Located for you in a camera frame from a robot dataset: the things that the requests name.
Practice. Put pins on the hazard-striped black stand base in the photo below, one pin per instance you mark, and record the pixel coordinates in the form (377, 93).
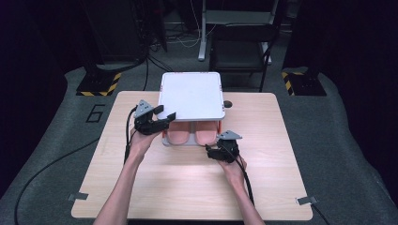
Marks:
(97, 86)
(305, 84)

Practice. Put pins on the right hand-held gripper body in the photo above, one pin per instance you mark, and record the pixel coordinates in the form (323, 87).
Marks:
(227, 148)

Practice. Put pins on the person's right hand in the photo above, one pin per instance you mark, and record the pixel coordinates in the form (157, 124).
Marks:
(233, 172)

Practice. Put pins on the pink slipper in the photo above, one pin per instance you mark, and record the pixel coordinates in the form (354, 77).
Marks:
(206, 132)
(178, 132)

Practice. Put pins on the dark equipment cabinet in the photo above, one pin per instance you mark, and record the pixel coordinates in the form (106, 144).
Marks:
(115, 28)

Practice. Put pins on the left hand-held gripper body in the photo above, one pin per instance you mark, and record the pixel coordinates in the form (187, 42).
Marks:
(145, 125)

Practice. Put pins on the black folding chair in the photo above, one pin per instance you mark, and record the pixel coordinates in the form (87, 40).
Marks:
(237, 53)

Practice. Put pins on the white two-tier shoe rack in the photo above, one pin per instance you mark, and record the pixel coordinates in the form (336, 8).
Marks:
(191, 97)

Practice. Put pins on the person's left hand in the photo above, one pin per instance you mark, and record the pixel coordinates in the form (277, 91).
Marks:
(140, 143)

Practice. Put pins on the grey tape strip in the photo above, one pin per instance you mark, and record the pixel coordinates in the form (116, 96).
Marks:
(78, 196)
(306, 200)

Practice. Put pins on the white metal desk frame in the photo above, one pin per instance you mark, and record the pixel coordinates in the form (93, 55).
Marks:
(202, 31)

